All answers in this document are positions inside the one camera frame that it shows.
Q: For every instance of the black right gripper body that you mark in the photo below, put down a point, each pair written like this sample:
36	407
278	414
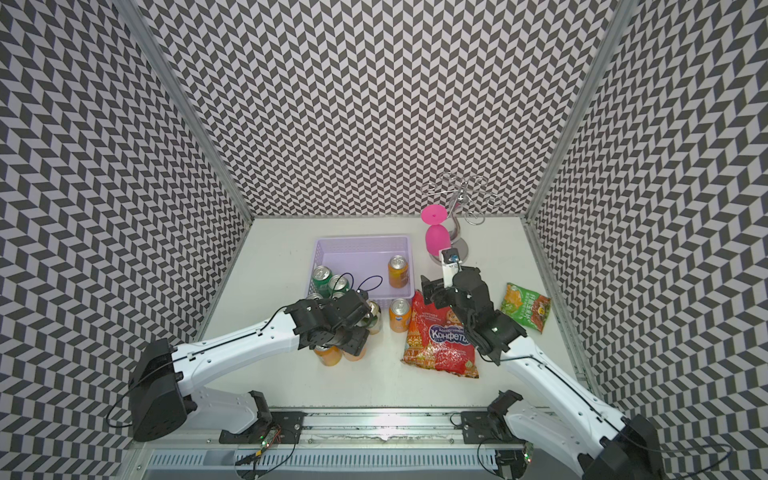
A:
446	298

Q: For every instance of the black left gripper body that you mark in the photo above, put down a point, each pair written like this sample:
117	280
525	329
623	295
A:
351	340

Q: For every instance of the orange can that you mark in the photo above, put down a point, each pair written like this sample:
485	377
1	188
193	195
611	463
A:
353	358
328	355
399	315
398	271

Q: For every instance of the dark green gold-top can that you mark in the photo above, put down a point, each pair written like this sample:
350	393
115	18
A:
373	320

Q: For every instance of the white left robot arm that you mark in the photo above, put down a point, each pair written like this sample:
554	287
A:
168	388

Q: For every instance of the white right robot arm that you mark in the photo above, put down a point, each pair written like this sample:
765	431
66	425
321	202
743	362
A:
589	436

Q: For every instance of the lavender plastic basket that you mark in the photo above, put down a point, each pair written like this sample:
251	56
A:
366	258

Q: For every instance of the green snack packet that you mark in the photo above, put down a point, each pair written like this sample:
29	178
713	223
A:
527	307

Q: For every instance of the red candy bag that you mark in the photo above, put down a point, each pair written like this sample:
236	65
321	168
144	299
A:
436	340

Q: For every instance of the pink plastic wine glass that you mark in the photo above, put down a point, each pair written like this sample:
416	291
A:
437	237

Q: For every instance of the chrome glass holder stand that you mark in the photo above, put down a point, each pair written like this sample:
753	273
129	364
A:
460	197

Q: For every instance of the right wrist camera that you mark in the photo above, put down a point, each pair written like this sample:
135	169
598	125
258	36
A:
450	264

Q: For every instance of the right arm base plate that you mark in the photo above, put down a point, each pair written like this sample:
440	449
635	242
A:
483	427

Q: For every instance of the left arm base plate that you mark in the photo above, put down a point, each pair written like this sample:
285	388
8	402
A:
268	426

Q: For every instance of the aluminium front rail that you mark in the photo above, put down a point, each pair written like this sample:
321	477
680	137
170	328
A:
360	441

